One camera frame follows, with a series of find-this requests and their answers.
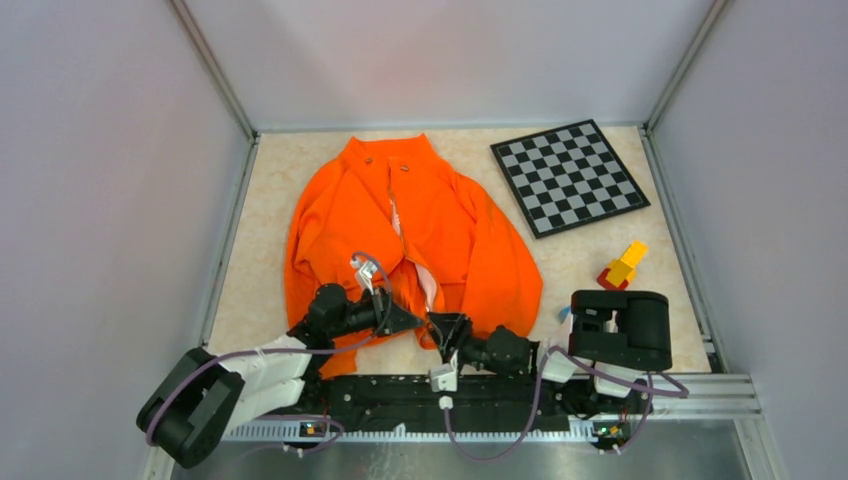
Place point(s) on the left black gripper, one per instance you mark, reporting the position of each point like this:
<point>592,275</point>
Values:
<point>400,319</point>

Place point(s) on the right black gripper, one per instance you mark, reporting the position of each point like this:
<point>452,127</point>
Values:
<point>451,329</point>

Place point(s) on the orange zip-up jacket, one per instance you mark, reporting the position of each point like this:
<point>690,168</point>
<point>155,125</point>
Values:
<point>443,243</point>

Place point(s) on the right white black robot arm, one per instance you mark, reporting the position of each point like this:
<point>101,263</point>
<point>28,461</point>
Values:
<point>615,336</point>

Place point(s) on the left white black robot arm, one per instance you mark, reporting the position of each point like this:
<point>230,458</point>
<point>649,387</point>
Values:
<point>205,396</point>

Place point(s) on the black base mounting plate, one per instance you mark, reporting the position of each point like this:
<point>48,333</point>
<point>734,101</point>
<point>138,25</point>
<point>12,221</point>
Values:
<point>482,404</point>

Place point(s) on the blue and white box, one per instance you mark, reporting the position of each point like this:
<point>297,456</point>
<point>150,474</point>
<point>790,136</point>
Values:
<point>564,314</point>

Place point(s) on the yellow red toy blocks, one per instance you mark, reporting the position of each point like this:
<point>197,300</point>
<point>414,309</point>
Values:
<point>621,271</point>

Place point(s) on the black and grey checkerboard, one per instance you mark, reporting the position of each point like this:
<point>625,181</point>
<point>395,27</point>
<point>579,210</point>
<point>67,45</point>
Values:
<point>567,177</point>

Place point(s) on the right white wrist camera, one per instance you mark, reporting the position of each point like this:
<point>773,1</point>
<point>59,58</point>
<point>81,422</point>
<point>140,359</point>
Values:
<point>444,381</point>

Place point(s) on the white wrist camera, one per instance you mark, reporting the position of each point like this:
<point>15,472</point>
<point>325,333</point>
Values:
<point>364,271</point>
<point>444,381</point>

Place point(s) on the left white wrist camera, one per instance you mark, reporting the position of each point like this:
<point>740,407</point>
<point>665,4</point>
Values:
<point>364,271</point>

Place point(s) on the aluminium frame rail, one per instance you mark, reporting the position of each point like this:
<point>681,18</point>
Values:
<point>721,397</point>

